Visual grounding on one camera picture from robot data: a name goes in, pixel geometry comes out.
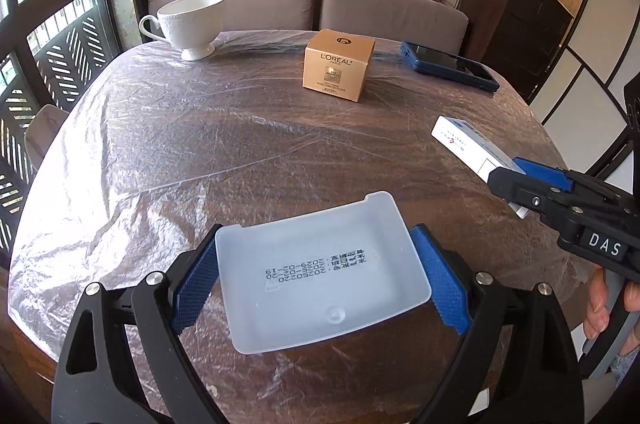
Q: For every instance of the black framed sliding partition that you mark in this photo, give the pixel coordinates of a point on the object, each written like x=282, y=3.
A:
x=595, y=28

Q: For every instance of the white plastic tray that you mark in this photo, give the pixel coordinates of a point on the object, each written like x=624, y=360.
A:
x=310, y=314

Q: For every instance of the black lattice window guard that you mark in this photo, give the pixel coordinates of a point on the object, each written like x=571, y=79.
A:
x=60, y=63

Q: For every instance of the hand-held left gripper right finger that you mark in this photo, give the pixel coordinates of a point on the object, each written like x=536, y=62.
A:
x=442, y=284

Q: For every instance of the person's right hand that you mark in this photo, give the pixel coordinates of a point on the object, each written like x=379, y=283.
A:
x=595, y=304

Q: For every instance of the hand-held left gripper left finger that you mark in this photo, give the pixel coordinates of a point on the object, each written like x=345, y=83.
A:
x=195, y=284

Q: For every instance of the grey chair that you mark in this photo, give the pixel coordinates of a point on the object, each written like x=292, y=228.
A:
x=45, y=133

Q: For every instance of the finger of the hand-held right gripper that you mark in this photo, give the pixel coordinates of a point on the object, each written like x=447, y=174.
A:
x=520, y=189
x=542, y=174

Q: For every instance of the phone in blue case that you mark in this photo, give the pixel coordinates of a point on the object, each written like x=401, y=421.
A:
x=450, y=66

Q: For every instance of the gold cardboard box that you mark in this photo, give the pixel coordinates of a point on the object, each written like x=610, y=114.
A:
x=335, y=68

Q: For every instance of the white footed cup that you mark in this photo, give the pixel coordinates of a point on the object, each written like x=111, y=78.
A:
x=190, y=23

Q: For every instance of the dark wooden cabinet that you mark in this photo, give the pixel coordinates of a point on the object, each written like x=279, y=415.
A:
x=520, y=23

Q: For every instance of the white medicine box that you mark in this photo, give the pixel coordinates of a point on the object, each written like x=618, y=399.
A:
x=465, y=141

